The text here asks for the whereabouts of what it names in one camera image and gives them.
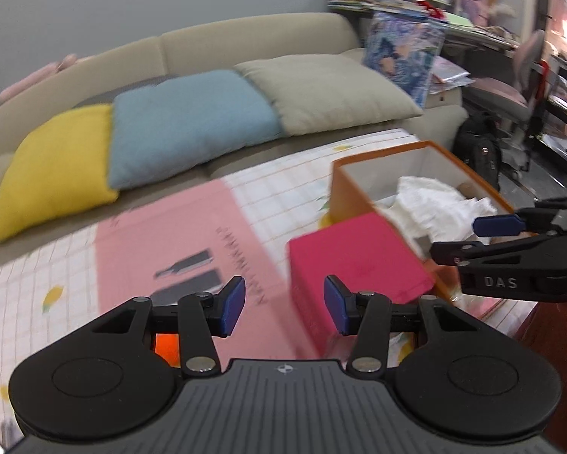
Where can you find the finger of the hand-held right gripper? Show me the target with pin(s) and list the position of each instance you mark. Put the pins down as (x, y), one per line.
(496, 225)
(472, 251)

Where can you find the yellow pillow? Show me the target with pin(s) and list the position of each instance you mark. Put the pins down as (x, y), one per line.
(51, 165)

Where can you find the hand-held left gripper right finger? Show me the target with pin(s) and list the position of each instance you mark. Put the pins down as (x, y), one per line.
(338, 305)

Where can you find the pink plush toy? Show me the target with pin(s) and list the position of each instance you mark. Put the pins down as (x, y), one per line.
(23, 83)

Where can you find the white cloth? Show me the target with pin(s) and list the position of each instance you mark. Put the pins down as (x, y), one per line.
(430, 208)

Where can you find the black backpack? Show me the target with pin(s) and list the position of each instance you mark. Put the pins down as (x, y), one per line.
(477, 146)

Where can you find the grey-beige pillow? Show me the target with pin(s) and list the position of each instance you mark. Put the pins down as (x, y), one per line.
(331, 90)

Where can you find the beige sofa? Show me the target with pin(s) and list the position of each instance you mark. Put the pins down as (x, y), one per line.
(245, 38)

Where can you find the orange cardboard box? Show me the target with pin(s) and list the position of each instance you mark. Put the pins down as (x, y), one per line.
(349, 189)

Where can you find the pink lidded storage box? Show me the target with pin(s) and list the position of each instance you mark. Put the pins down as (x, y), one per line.
(354, 255)

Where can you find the brown plush toy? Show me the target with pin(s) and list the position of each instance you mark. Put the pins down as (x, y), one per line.
(468, 190)

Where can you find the blue printed pillow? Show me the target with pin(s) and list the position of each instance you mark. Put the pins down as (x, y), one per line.
(402, 52)

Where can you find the pink chair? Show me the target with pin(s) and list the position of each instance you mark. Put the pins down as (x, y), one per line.
(525, 61)

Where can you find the translucent plastic bag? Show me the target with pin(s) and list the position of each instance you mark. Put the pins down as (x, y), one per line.
(449, 75)

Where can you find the cluttered desk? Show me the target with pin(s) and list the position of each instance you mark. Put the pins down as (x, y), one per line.
(482, 41)

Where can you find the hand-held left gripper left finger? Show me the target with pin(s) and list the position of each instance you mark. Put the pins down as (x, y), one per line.
(231, 305)

